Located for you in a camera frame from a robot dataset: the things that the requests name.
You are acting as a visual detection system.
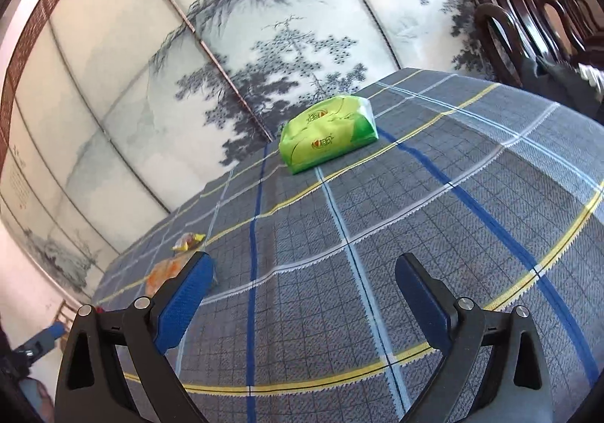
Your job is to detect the light wooden stool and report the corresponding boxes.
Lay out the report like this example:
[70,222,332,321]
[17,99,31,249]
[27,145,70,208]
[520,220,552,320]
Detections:
[52,300,79,324]

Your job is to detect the brown lattice wall trim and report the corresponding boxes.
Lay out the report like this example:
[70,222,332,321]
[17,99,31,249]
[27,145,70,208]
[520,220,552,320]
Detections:
[0,0,114,169]

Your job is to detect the dark wooden chair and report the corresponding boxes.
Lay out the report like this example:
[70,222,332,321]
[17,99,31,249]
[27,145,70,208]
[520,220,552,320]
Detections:
[472,0,574,88]
[538,0,604,69]

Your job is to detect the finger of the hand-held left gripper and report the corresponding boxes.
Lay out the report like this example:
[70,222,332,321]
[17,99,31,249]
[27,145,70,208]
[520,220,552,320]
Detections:
[14,322,65,360]

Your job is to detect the yellow snack packet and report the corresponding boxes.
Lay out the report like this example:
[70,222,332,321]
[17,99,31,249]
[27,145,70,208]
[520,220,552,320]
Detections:
[171,233,206,254]

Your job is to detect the person's left hand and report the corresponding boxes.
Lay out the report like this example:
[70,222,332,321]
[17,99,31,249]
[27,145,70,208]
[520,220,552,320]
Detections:
[19,378,54,421]

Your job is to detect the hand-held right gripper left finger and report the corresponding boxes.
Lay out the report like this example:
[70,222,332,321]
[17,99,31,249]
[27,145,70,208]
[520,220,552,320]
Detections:
[54,251,215,423]

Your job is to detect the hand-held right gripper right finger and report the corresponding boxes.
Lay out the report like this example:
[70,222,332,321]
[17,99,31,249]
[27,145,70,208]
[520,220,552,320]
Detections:
[395,253,554,423]

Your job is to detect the green tissue pack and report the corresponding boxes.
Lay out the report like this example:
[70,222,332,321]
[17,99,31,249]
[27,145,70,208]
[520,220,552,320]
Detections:
[278,94,379,175]

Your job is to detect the plaid grey tablecloth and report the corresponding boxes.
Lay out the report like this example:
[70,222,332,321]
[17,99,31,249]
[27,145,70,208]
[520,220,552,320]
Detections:
[92,68,604,423]

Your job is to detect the orange snack packet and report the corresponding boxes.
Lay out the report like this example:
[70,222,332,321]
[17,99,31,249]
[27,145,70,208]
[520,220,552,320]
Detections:
[145,259,218,297]

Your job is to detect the ink landscape wall panels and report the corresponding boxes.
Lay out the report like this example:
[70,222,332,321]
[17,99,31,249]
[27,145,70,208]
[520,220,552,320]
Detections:
[0,0,501,306]

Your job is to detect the black bag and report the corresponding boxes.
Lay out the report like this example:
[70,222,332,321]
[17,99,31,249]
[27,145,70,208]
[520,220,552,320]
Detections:
[519,56,604,124]

